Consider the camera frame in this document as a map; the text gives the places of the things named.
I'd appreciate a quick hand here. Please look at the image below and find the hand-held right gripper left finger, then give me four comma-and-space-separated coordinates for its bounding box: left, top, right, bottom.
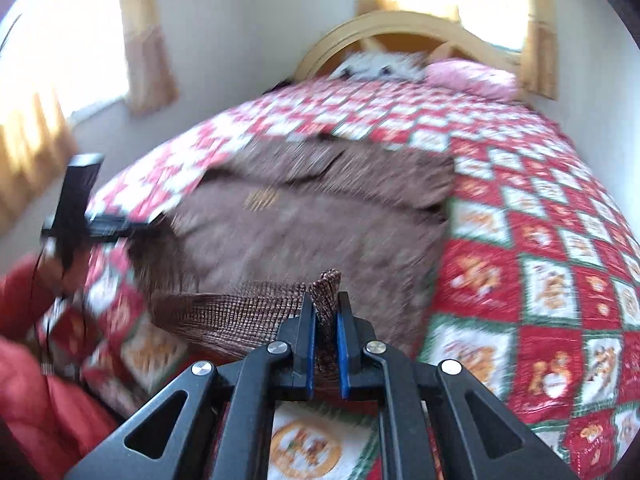
65, 290, 317, 480

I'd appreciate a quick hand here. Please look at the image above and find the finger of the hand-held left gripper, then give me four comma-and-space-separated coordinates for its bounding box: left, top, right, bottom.
85, 212, 161, 236

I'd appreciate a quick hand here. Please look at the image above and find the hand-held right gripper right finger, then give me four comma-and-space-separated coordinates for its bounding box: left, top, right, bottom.
336, 291, 568, 480

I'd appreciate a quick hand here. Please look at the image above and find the brown knitted sweater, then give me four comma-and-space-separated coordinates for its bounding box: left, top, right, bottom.
127, 135, 456, 391

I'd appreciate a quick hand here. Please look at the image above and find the side window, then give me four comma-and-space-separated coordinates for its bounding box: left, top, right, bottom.
0, 0, 131, 126

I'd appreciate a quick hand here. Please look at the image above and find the red checked printed blanket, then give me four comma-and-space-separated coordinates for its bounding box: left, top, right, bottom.
37, 77, 640, 480

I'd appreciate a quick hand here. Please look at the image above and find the white patterned pillow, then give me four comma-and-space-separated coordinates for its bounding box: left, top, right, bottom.
330, 50, 428, 81

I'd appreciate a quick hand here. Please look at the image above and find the pink pillow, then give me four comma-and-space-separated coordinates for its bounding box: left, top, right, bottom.
425, 58, 521, 101

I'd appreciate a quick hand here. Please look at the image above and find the cream wooden headboard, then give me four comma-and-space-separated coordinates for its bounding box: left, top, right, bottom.
292, 10, 526, 83

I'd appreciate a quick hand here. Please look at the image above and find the narrow yellow curtain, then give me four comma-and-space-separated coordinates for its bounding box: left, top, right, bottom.
520, 0, 558, 101

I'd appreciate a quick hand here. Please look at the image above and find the window with metal frame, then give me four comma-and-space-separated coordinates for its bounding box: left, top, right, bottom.
460, 0, 526, 53

